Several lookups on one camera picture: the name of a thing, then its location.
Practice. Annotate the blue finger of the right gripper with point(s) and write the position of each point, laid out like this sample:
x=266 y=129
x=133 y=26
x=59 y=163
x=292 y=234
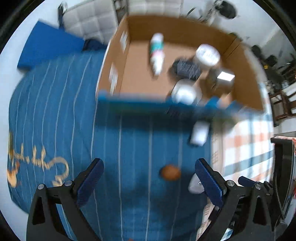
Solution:
x=244 y=181

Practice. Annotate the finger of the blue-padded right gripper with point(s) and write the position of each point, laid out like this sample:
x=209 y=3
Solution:
x=211 y=182

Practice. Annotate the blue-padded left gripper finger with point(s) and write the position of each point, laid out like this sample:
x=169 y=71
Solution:
x=44 y=222

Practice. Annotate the small white round container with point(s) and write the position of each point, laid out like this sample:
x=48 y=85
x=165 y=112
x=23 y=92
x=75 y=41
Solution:
x=195 y=185

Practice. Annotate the brown walnut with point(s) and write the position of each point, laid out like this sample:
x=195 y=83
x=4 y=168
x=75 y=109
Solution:
x=170 y=173

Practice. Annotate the small white cylinder jar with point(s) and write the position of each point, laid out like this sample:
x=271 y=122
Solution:
x=199 y=133

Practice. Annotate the silver tape roll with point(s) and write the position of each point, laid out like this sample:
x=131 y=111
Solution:
x=220 y=81

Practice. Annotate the round black tin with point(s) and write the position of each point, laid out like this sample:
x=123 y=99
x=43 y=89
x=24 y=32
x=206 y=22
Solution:
x=186 y=69

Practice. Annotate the large white round jar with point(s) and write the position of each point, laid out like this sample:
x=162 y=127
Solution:
x=206 y=56

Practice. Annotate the white spray bottle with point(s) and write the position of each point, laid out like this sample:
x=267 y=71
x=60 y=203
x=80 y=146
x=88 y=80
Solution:
x=157 y=55

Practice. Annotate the plaid checkered cloth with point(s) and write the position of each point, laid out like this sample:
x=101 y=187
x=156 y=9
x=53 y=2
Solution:
x=243 y=148

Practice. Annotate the wooden chair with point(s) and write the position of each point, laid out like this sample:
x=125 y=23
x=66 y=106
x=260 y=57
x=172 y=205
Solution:
x=281 y=105

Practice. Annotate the blue striped bed cover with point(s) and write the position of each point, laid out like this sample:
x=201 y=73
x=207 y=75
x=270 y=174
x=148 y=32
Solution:
x=56 y=129

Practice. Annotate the open cardboard box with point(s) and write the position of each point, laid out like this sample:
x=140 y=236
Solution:
x=127 y=83

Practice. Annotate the blue foam cushion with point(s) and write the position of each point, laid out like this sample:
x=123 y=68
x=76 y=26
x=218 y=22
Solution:
x=46 y=42

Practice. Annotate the dark blue garment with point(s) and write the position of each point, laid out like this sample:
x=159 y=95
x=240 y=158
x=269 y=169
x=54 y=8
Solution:
x=93 y=45

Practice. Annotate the right white padded chair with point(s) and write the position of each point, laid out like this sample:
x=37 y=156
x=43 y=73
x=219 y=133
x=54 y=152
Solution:
x=155 y=7

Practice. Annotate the white padded chair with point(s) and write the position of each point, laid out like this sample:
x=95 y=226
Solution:
x=92 y=20
x=155 y=7

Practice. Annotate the left white padded chair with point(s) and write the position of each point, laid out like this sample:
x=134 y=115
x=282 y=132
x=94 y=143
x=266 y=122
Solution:
x=92 y=20

